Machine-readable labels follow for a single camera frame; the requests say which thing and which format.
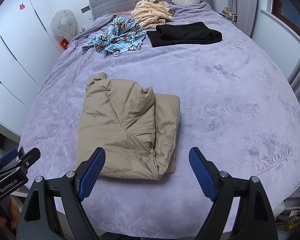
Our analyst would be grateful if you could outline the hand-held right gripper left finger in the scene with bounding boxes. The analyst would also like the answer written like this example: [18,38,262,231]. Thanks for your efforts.
[16,147,106,240]

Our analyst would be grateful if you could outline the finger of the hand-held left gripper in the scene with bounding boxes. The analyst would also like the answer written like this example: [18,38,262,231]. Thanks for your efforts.
[16,148,41,172]
[0,149,19,174]

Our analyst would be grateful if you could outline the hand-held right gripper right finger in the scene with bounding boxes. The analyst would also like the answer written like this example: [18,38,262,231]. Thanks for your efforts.
[189,147,278,240]

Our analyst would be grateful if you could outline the beige puffer jacket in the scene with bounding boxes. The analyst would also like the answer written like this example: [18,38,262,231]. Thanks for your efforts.
[75,72,181,181]

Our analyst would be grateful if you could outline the person's left hand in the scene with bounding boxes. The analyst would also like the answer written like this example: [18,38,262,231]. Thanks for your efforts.
[0,195,21,240]

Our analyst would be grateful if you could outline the white bedside shelf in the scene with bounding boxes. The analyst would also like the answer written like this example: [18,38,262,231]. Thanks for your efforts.
[0,124,23,155]

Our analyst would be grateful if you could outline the purple plush blanket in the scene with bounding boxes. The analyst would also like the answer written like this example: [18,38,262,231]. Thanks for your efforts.
[18,2,300,233]

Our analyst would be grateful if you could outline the brown patterned bag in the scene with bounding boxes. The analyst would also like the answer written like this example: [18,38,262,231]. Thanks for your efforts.
[284,211,300,232]

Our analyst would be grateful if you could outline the white wardrobe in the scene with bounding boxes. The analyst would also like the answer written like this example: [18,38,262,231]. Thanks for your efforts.
[0,0,65,135]

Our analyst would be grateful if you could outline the blue monkey print cloth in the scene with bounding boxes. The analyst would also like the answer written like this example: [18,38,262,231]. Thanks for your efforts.
[81,16,147,57]

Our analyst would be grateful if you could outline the fan with white cover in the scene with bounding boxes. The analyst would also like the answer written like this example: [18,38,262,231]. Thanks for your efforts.
[49,9,77,43]

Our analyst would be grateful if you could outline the black garment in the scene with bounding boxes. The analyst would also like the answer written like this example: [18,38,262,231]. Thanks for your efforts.
[146,22,223,47]

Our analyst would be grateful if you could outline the small boxes on nightstand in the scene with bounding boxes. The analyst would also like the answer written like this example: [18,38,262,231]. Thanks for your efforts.
[222,7,238,25]

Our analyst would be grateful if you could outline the beige striped garment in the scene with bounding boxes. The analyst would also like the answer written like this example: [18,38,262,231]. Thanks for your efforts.
[131,0,175,29]

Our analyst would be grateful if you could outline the window with dark frame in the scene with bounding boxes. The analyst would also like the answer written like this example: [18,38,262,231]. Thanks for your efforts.
[271,0,300,42]

